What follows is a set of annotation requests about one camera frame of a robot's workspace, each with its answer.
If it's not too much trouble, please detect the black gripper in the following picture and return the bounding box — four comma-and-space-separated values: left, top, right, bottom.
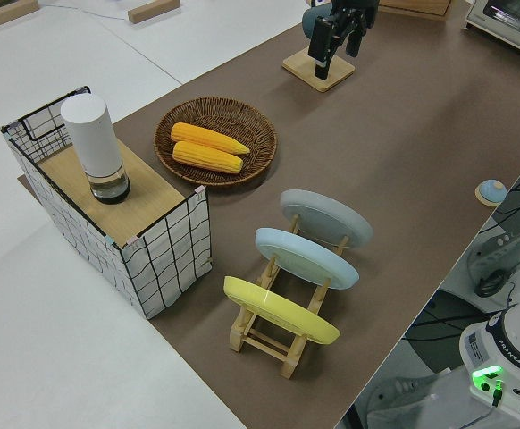
307, 0, 381, 81

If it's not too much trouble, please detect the gray plate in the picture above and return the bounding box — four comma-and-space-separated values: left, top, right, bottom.
280, 189, 374, 249

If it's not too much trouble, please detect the light blue plate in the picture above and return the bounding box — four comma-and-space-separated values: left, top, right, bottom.
254, 226, 360, 291

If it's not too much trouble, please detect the yellow plate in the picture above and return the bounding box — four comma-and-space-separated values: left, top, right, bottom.
222, 275, 342, 345

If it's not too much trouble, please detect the low wooden plate rack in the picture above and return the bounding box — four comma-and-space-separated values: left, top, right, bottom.
228, 212, 350, 381

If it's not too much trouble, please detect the teal mug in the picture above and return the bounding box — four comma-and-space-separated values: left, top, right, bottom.
302, 6, 332, 39

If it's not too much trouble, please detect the wooden mug tree stand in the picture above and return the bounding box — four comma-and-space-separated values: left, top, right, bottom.
281, 44, 356, 93

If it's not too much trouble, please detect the wooden drawer box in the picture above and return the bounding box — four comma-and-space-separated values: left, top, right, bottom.
378, 0, 452, 21

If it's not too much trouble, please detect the brown table mat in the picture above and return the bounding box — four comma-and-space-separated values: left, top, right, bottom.
17, 0, 520, 429

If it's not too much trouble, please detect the round wicker basket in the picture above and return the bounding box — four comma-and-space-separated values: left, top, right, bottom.
154, 97, 279, 188

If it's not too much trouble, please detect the white toaster oven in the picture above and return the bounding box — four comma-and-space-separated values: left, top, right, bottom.
463, 0, 520, 60

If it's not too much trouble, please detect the yellow corn cob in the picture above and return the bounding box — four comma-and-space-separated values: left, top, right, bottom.
172, 140, 245, 174
170, 122, 251, 156

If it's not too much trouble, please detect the light wooden block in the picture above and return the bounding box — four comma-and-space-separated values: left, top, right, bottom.
0, 0, 38, 31
128, 0, 181, 24

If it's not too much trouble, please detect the blue service bell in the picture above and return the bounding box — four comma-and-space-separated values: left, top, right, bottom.
474, 178, 507, 207

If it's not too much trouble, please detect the light wooden board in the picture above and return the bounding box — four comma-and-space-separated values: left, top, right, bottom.
36, 141, 188, 247

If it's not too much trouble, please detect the white cylinder with glass base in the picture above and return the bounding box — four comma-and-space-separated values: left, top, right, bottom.
60, 93, 132, 206

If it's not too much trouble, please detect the white pedestal housing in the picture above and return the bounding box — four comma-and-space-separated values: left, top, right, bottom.
362, 373, 471, 429
467, 218, 520, 300

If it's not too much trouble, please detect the black coiled cable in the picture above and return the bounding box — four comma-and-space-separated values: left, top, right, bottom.
474, 267, 511, 299

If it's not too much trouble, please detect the wire basket with white liner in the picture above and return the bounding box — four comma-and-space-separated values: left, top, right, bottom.
0, 84, 212, 321

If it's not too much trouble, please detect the black base plug cable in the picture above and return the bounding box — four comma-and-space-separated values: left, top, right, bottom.
487, 379, 507, 408

